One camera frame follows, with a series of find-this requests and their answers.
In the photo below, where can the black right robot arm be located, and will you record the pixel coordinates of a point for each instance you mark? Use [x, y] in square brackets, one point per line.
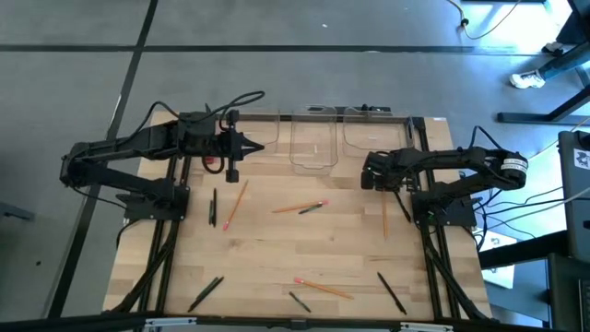
[461, 159]

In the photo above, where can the black pen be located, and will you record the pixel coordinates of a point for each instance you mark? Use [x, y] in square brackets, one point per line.
[203, 298]
[392, 293]
[215, 207]
[403, 209]

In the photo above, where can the black crossbar silver brackets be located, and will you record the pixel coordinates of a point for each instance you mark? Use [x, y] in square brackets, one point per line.
[295, 324]

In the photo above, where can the orange pencil pink eraser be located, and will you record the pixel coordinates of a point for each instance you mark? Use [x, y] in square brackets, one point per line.
[322, 288]
[235, 205]
[385, 216]
[297, 207]

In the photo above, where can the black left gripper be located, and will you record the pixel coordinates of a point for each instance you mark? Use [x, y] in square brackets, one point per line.
[230, 143]

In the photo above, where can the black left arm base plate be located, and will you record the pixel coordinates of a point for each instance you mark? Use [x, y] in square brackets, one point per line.
[156, 212]

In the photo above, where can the grey floor object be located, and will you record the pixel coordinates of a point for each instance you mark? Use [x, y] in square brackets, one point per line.
[14, 213]

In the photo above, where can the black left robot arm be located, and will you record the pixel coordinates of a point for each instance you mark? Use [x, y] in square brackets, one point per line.
[115, 145]

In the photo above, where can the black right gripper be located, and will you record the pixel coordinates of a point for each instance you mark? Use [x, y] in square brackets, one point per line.
[378, 173]

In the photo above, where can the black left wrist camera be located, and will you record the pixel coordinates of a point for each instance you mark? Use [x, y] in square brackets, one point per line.
[232, 176]

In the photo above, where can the clear plastic bin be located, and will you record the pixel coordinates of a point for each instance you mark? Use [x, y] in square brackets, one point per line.
[272, 133]
[373, 138]
[313, 152]

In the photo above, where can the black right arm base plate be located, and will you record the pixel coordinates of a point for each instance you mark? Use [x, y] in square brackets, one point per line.
[456, 217]

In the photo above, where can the red stapler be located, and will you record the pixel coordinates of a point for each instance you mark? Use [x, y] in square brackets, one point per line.
[209, 160]

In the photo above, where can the person's white shoe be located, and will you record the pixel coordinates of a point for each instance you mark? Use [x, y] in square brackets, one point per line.
[525, 79]
[552, 47]

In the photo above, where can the black side table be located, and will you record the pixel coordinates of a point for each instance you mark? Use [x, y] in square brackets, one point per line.
[567, 295]

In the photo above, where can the white paper sheet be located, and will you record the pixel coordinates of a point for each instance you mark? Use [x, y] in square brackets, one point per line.
[500, 272]

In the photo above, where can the black desk leg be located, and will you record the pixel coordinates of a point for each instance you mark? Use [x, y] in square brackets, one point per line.
[530, 117]

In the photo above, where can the black metal table frame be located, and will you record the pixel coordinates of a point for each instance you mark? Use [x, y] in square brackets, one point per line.
[420, 131]

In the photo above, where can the grey equipment case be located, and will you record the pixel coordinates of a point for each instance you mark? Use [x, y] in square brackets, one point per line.
[576, 207]

